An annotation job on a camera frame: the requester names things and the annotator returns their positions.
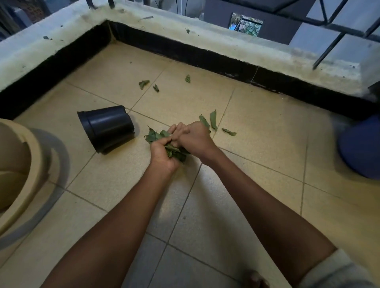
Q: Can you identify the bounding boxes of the person's left hand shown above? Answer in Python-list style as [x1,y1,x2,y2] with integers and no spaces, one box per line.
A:
[150,124,182,176]

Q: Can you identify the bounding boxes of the person's right hand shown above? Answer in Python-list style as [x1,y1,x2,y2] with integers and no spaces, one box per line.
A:
[171,121,222,165]

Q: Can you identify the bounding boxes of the small black plastic pot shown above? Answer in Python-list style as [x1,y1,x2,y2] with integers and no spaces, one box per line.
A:
[77,105,136,155]

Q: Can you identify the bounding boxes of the beige plastic watering can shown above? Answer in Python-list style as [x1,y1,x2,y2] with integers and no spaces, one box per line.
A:
[0,118,51,238]

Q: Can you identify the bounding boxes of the person's right forearm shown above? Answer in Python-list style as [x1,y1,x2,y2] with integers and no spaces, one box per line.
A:
[201,150,338,285]

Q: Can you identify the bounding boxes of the person's left forearm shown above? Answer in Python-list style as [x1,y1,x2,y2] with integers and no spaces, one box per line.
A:
[40,161,180,288]

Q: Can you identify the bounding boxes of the person's grey shirt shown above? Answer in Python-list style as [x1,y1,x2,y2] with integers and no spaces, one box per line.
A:
[298,248,378,288]

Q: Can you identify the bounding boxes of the grey neighbouring building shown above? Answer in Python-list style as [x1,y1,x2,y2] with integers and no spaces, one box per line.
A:
[203,0,317,45]

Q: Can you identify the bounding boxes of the black metal railing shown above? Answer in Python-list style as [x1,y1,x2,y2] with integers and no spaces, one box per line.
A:
[84,0,380,70]

